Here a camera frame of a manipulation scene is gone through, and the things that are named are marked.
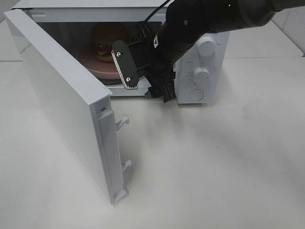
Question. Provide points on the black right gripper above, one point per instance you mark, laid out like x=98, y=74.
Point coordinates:
x=156, y=62

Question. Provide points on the round white door button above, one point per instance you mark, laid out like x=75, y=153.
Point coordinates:
x=196, y=94

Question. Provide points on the pink round plate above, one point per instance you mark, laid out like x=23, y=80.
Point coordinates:
x=104, y=70

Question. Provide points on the burger with lettuce and cheese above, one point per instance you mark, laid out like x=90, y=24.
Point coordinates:
x=103, y=35

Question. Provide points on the white microwave door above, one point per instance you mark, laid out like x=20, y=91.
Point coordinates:
x=75, y=101

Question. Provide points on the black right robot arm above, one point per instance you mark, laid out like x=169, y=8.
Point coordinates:
x=214, y=16

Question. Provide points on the lower white control knob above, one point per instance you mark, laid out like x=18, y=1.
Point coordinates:
x=200, y=75

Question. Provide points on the white control knob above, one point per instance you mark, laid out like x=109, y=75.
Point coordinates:
x=200, y=75
x=206, y=45

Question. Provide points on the glass microwave turntable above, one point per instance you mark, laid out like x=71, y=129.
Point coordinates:
x=142, y=81

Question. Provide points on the upper white control knob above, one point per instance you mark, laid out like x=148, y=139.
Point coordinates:
x=206, y=45

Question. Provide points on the white microwave oven body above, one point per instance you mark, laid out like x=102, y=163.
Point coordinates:
x=55, y=34

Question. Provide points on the black wrist camera with heatsink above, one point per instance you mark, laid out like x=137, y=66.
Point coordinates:
x=125, y=65

